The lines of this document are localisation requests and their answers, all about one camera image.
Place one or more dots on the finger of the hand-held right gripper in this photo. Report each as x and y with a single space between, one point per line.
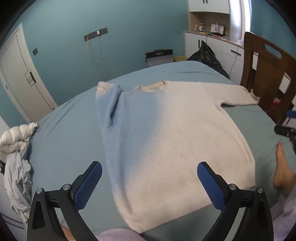
291 113
284 131

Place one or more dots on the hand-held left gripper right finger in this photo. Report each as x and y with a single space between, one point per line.
210 187

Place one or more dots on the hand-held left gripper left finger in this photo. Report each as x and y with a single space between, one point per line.
89 187

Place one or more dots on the white and blue knit sweater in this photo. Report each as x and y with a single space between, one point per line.
173 139

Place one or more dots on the red can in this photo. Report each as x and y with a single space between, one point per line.
275 104

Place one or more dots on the person's right foot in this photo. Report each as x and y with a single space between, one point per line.
281 171

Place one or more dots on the brown wooden chair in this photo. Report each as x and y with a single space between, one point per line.
266 69

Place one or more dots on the bed with blue sheet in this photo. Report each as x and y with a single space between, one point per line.
69 139

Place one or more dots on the pink checked pants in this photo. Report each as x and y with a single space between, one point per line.
115 235

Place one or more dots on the grey crumpled cloth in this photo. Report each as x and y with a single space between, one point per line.
16 180

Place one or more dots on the white puffy jacket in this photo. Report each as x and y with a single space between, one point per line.
11 139

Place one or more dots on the black trash bag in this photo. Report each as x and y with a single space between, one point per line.
207 58

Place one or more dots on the bright window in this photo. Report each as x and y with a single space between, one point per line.
239 18

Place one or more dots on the white box with pink print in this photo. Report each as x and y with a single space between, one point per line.
217 27

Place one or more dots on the white door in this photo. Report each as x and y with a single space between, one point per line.
20 88

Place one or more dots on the white cabinet unit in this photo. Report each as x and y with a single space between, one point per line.
192 44

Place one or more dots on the yellow bin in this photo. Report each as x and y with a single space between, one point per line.
180 58

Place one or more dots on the black and white box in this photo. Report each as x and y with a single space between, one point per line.
159 59

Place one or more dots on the dark wall socket strip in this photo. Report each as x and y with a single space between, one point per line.
92 35

